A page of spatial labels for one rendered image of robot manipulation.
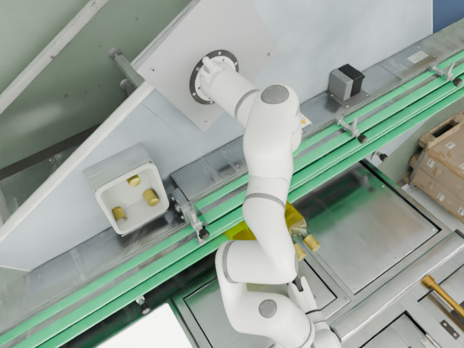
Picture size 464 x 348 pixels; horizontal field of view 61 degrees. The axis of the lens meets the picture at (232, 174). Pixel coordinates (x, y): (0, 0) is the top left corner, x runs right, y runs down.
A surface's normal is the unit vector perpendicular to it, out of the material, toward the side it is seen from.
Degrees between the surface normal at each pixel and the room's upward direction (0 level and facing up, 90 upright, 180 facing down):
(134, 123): 0
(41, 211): 0
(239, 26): 3
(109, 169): 90
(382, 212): 90
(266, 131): 88
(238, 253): 101
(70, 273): 90
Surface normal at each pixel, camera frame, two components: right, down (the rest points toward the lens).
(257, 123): -0.34, -0.56
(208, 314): -0.07, -0.61
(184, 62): 0.58, 0.59
